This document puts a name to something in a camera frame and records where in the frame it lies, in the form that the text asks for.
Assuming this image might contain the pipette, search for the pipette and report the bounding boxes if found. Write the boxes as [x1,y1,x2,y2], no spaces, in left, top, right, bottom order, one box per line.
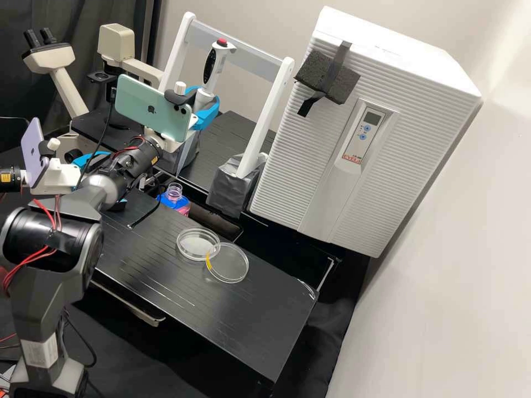
[196,38,237,109]

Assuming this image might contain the left wrist camera phone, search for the left wrist camera phone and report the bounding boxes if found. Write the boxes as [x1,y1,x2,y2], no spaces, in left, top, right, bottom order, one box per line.
[20,117,63,188]

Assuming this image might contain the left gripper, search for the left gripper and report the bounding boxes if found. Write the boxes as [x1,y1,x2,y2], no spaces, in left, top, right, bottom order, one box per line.
[30,150,113,196]

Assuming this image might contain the grey taped block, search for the grey taped block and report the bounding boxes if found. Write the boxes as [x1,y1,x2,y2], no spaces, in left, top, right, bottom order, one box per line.
[173,128,201,176]
[205,152,269,219]

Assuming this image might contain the incubator door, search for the incubator door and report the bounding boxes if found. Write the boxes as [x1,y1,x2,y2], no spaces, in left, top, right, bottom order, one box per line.
[248,39,482,259]

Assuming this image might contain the blue bottle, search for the blue bottle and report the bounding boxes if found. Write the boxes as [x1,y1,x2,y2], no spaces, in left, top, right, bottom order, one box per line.
[156,182,193,218]

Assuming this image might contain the right wrist camera phone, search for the right wrist camera phone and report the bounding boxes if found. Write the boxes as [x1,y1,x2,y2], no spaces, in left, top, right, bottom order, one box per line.
[112,74,201,144]

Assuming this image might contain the white pipette stand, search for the white pipette stand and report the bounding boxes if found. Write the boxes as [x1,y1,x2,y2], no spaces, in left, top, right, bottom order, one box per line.
[159,11,296,180]

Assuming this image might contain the white incubator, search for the white incubator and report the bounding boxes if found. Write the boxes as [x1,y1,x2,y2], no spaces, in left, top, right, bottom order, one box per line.
[308,6,482,101]

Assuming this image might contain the wrist camera phone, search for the wrist camera phone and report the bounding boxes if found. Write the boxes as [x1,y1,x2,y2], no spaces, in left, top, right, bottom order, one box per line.
[20,117,63,188]
[112,74,201,144]

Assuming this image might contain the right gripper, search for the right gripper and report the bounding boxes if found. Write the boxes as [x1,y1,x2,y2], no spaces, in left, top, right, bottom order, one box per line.
[143,85,221,155]

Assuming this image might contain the black cable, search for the black cable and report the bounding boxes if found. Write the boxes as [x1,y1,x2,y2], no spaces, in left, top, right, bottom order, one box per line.
[61,311,98,370]
[93,93,117,156]

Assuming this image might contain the cream microscope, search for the cream microscope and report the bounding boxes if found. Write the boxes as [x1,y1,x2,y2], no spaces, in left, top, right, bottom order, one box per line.
[21,23,166,165]

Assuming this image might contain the black platform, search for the black platform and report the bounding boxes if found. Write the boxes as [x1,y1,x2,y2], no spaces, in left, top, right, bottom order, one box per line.
[88,187,321,385]
[71,108,279,201]

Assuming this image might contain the black tray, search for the black tray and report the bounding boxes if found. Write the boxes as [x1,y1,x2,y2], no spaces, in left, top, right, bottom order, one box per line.
[189,205,342,296]

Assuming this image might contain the petri dish lid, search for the petri dish lid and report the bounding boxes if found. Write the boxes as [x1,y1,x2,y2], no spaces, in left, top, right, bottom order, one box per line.
[205,242,250,284]

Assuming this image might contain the petri dish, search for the petri dish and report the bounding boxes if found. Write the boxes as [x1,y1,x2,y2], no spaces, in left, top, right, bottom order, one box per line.
[176,226,221,263]

